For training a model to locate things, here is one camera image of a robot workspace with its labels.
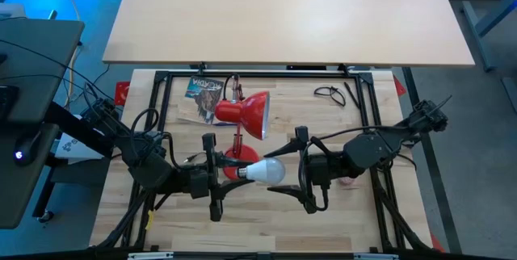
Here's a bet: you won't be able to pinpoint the dark grey side desk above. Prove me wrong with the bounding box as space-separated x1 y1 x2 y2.
0 19 86 231

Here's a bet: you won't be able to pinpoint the yellow cable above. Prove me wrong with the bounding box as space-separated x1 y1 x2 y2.
51 0 82 106

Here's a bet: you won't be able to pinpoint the black computer mouse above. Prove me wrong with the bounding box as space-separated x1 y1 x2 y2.
13 130 42 168

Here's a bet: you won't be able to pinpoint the blue-grey metal table legs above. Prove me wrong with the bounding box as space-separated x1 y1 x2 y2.
460 0 517 72

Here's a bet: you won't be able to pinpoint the black caster wheel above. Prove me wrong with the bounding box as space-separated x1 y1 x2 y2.
36 209 56 224

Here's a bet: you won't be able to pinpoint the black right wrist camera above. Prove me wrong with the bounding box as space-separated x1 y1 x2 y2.
309 153 334 189

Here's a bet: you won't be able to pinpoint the thin black desk cable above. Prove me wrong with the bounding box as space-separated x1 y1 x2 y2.
0 38 118 106

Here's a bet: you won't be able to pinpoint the white printed box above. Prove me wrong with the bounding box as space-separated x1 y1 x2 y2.
53 129 104 161

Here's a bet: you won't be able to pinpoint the red desk lamp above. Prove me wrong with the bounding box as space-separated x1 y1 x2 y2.
213 73 271 181

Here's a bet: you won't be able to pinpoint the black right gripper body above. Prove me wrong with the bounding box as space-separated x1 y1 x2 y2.
294 125 321 216

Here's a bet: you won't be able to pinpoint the colourful printed packet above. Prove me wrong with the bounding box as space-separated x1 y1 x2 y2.
184 75 225 126

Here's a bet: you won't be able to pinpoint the black left wrist camera cable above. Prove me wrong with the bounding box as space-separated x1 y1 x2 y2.
128 107 181 169

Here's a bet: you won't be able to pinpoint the black eyeglasses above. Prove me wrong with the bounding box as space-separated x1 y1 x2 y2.
313 85 347 108

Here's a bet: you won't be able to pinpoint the red corner marker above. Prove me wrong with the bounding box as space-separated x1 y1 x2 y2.
392 76 407 98
114 82 131 107
428 232 446 254

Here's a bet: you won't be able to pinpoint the light wooden desk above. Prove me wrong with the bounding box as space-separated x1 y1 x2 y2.
101 0 476 69

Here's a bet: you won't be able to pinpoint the silver frame bracket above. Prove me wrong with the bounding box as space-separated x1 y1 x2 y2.
352 252 400 260
127 251 175 260

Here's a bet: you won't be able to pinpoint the white lightbulb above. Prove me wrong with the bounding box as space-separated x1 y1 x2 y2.
236 157 287 187

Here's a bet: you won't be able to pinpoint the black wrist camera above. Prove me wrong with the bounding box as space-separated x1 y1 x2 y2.
309 153 334 189
187 169 211 199

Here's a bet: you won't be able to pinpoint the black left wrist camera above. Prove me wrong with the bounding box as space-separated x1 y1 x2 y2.
187 169 211 199

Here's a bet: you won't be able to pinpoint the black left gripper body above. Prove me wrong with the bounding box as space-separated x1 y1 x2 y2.
200 132 225 223

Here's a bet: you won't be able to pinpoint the thin black stick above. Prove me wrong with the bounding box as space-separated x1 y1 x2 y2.
343 82 361 110

